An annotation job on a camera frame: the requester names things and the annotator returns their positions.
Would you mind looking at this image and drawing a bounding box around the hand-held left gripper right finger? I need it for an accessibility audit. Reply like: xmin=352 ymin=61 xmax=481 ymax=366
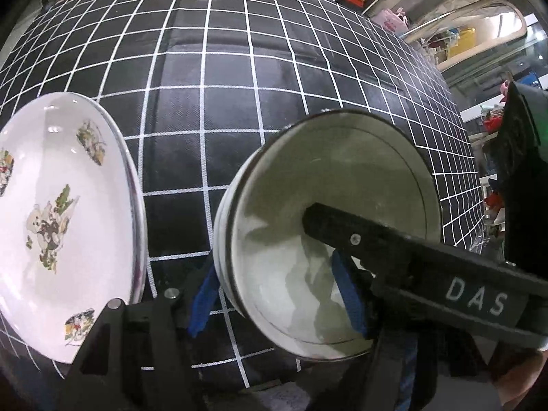
xmin=332 ymin=250 xmax=497 ymax=411

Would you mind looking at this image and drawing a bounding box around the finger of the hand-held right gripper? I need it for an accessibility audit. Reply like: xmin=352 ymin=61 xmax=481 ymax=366
xmin=303 ymin=204 xmax=412 ymax=274

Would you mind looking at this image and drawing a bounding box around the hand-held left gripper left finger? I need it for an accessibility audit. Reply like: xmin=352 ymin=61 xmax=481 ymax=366
xmin=58 ymin=265 xmax=220 ymax=411

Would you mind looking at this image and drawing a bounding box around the large white bowl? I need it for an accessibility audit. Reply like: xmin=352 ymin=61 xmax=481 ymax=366
xmin=212 ymin=188 xmax=258 ymax=326

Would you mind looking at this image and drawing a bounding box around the pale green bowl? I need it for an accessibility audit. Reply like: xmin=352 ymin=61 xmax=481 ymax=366
xmin=223 ymin=109 xmax=443 ymax=361

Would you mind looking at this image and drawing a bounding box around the white plate with pink flower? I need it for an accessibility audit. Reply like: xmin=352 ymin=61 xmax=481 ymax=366
xmin=100 ymin=100 xmax=149 ymax=306

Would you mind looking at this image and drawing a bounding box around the white plate with floral print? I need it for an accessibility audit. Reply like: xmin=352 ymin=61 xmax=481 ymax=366
xmin=0 ymin=92 xmax=140 ymax=364

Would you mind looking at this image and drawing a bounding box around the person's right hand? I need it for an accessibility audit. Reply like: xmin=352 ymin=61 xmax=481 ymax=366
xmin=492 ymin=349 xmax=546 ymax=401

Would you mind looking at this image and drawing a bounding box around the black white checked tablecloth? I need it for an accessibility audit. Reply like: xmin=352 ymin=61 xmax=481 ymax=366
xmin=0 ymin=0 xmax=488 ymax=395

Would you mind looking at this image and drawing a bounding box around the pink bag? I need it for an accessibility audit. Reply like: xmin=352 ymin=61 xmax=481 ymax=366
xmin=372 ymin=6 xmax=409 ymax=35

